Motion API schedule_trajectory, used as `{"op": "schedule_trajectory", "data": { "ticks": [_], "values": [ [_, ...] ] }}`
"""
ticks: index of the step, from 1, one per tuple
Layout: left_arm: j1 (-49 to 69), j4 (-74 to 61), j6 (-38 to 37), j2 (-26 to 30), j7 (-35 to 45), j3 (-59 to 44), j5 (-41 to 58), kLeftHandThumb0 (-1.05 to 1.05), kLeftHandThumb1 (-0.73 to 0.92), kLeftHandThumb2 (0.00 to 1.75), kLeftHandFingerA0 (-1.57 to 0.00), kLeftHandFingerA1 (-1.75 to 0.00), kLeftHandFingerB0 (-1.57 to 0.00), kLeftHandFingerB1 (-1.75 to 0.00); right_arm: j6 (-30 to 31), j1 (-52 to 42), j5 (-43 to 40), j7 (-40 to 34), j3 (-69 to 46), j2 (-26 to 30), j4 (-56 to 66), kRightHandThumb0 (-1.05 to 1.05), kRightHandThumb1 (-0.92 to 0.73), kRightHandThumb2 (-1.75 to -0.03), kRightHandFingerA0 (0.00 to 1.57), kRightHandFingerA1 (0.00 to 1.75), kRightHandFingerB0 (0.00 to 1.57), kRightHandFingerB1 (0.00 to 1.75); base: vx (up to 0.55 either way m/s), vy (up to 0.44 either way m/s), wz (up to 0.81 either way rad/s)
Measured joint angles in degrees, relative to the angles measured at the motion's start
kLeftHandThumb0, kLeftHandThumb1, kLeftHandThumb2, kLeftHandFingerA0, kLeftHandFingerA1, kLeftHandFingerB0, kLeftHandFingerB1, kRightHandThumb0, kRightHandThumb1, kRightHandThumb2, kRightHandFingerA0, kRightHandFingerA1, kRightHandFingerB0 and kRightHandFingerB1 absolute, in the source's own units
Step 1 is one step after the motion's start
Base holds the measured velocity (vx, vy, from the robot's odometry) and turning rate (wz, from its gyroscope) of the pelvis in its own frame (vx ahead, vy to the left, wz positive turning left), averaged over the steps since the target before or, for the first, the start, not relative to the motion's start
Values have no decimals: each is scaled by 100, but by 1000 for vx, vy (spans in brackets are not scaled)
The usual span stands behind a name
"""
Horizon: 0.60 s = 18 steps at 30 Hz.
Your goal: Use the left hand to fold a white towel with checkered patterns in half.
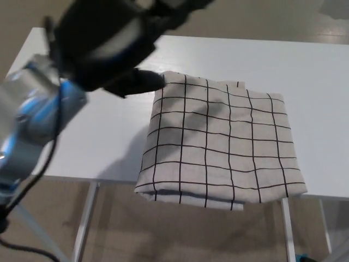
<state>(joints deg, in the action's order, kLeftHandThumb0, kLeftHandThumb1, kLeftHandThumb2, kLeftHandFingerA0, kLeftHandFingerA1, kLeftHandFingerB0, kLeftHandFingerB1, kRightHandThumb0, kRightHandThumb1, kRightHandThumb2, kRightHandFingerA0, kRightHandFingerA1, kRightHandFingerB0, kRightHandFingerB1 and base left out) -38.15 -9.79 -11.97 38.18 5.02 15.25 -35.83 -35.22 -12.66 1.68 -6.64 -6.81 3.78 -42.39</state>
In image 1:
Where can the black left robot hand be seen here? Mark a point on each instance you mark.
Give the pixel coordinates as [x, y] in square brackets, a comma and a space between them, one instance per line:
[90, 41]

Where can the white black-checkered towel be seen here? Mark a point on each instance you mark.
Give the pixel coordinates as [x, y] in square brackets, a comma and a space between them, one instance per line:
[218, 142]

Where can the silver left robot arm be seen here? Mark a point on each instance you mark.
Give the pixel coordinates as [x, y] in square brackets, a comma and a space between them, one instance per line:
[32, 114]

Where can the white metal table leg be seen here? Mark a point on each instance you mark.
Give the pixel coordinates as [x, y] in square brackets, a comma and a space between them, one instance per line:
[325, 226]
[288, 232]
[85, 223]

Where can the small teal object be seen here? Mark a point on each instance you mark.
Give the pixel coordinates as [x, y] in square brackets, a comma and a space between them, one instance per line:
[302, 258]

